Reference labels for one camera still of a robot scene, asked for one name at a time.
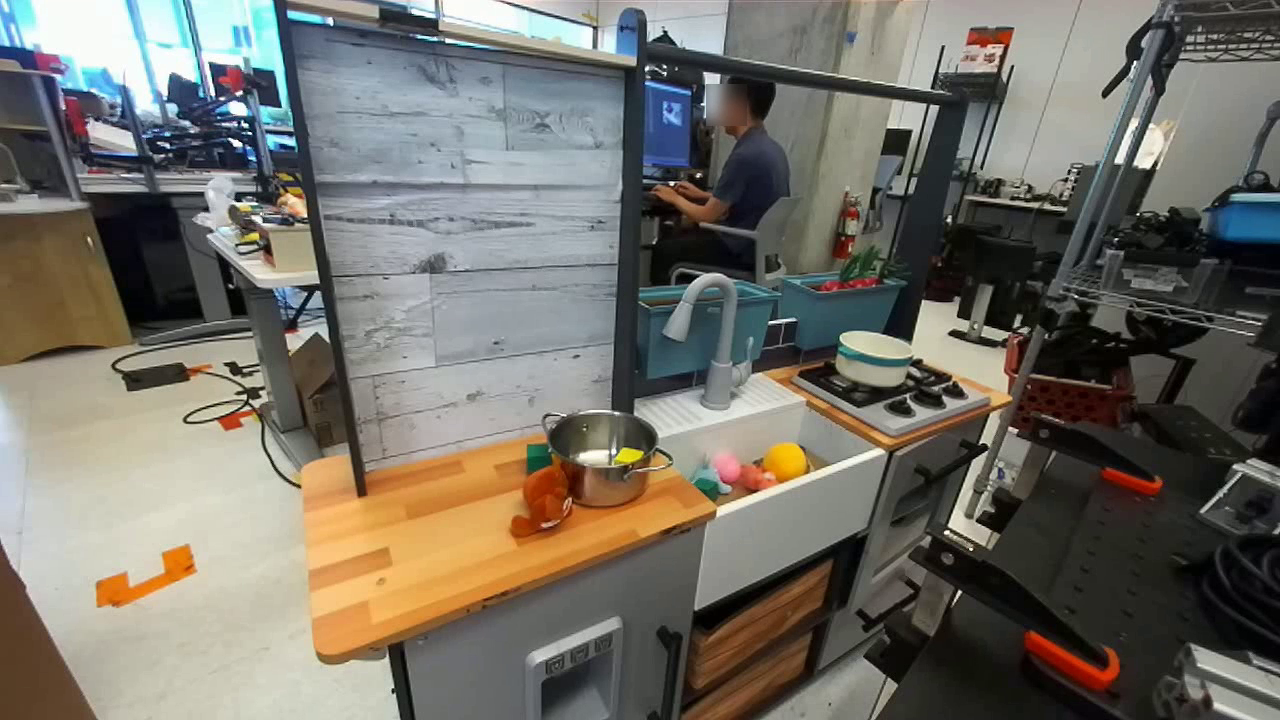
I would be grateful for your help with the white and teal pot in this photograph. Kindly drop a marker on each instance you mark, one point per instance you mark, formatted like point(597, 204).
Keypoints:
point(872, 359)

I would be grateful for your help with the silver pot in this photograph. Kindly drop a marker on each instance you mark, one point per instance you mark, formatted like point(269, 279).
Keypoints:
point(584, 443)

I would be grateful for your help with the grey cabinet with dispenser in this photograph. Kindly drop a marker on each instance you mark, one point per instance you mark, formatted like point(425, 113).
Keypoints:
point(597, 647)

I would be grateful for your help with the black frame post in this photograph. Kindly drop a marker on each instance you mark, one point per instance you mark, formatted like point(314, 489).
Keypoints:
point(630, 41)

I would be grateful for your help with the green toy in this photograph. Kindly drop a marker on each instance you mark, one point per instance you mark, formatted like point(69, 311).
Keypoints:
point(708, 486)

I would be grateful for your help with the white toy sink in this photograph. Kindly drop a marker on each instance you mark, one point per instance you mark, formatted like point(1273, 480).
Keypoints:
point(772, 531)

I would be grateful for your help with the grey wood backboard panel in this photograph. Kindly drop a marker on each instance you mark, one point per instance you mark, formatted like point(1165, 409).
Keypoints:
point(466, 211)

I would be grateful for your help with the grey toy stove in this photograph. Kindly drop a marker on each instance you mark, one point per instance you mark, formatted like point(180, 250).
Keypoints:
point(920, 400)

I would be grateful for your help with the seated person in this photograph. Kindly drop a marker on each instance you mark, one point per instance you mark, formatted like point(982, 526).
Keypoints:
point(750, 182)

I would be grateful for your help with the orange clamp handle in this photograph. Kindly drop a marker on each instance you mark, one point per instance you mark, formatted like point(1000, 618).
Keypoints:
point(1071, 664)

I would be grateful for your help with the wooden countertop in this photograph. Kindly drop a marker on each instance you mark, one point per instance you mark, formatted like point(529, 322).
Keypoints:
point(434, 543)

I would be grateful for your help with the yellow item in pot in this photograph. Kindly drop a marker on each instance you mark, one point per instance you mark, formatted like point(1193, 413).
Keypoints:
point(630, 457)

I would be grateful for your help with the wooden drawers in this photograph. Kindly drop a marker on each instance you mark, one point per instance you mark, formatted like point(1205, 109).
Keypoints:
point(753, 647)

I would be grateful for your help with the right teal planter box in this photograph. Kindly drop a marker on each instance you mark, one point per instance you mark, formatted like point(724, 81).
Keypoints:
point(825, 311)

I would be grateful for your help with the red fire extinguisher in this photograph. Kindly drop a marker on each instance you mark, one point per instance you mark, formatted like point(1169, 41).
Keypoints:
point(844, 224)

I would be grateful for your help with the yellow toy ball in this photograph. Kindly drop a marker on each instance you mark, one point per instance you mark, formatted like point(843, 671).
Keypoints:
point(785, 462)

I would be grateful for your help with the pink toy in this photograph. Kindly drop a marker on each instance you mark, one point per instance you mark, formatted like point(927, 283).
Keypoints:
point(738, 473)

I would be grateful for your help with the grey toy faucet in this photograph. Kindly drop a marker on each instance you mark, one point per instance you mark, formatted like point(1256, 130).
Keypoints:
point(723, 370)

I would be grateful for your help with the computer monitor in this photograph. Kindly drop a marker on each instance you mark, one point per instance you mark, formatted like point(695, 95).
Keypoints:
point(664, 124)

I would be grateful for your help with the grey office chair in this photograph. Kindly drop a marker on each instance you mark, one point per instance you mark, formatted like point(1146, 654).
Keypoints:
point(759, 252)

